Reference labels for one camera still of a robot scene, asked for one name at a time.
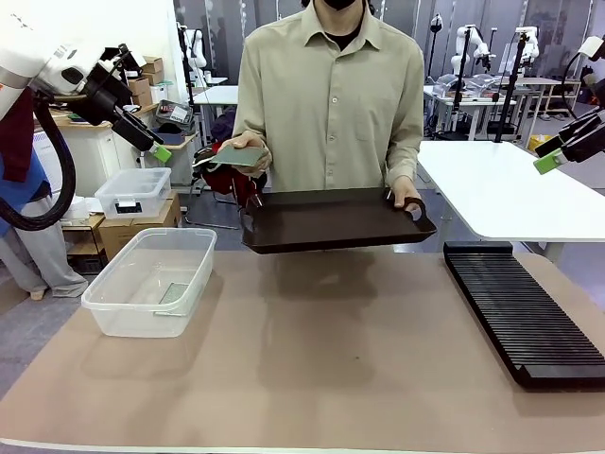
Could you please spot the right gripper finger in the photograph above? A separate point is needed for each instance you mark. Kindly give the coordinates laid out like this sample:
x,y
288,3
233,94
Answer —
x,y
548,162
581,127

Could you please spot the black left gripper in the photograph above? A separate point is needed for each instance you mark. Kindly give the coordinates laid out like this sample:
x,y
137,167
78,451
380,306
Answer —
x,y
101,101

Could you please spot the grey-green PCB board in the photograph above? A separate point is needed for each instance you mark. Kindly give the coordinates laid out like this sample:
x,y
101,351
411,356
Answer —
x,y
236,156

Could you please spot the green perforated PCB board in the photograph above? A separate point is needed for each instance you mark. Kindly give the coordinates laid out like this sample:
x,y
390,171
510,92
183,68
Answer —
x,y
173,292

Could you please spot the dark brown plastic serving tray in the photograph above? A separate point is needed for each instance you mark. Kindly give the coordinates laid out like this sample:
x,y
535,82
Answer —
x,y
331,222

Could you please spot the person's left forearm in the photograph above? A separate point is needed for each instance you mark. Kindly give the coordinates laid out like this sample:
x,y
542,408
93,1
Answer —
x,y
404,156

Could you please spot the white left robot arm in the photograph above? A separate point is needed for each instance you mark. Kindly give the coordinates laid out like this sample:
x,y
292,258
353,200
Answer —
x,y
19,52

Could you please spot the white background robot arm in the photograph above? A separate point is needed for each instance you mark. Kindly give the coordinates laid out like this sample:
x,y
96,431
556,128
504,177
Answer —
x,y
465,47
530,42
196,47

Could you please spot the person's right forearm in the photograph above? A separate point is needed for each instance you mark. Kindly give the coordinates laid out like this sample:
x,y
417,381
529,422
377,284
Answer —
x,y
248,123

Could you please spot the stack of small cardboard boxes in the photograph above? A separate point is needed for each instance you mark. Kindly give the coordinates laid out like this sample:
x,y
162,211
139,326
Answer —
x,y
146,80

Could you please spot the person's right hand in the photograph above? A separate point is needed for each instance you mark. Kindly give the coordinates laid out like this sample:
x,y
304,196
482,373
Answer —
x,y
243,140

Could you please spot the person's left hand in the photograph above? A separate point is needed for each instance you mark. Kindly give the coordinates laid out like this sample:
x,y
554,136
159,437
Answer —
x,y
405,191

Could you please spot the yellow bin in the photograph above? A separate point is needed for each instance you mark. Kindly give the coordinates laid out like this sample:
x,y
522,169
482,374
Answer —
x,y
540,142

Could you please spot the black parts tray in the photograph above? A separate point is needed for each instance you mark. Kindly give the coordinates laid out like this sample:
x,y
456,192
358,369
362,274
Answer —
x,y
174,112

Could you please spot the clear lidded storage box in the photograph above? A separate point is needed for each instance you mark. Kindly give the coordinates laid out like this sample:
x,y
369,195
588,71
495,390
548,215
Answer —
x,y
134,191

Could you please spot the white side table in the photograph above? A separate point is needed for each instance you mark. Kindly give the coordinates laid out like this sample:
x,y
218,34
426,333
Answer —
x,y
496,189

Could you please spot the white cabinet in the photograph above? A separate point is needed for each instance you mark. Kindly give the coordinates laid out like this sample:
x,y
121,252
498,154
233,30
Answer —
x,y
90,151

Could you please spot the black tripod stand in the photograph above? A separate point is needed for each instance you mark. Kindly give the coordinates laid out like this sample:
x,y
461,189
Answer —
x,y
510,90

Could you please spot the white background desk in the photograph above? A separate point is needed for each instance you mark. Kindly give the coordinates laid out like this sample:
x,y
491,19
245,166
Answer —
x,y
219,97

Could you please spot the red garment on chair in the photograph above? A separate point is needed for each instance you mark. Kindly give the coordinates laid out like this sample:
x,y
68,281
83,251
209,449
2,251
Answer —
x,y
227,182

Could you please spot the large cardboard box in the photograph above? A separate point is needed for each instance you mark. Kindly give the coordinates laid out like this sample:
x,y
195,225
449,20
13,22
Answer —
x,y
142,229

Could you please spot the grey background workbench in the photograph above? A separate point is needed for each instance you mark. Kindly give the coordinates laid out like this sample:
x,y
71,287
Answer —
x,y
468,101

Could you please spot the low wooden shelf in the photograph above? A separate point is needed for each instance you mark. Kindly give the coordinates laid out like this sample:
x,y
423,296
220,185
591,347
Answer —
x,y
82,236

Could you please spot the clear plastic bin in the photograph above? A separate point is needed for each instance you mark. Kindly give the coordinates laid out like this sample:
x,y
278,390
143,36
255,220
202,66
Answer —
x,y
142,284

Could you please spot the black slotted PCB rack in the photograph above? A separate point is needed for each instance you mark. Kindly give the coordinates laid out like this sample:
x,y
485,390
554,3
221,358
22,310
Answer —
x,y
520,312

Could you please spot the bystander in red and blue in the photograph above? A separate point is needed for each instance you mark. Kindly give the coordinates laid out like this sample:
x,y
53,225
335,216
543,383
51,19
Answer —
x,y
28,246

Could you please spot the person in beige shirt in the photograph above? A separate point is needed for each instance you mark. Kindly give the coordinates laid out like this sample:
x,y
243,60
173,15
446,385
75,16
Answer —
x,y
331,118

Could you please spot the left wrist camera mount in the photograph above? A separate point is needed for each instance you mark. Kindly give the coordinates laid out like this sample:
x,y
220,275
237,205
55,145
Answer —
x,y
132,59

